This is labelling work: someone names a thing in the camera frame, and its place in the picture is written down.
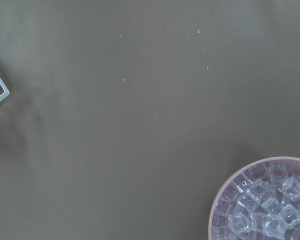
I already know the pink bowl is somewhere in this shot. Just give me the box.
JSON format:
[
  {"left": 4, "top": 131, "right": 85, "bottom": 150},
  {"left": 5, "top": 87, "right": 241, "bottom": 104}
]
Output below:
[{"left": 208, "top": 156, "right": 300, "bottom": 240}]

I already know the pile of clear ice cubes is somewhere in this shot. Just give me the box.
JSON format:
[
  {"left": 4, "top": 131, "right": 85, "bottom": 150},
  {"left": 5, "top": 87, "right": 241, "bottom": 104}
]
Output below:
[{"left": 212, "top": 162, "right": 300, "bottom": 240}]

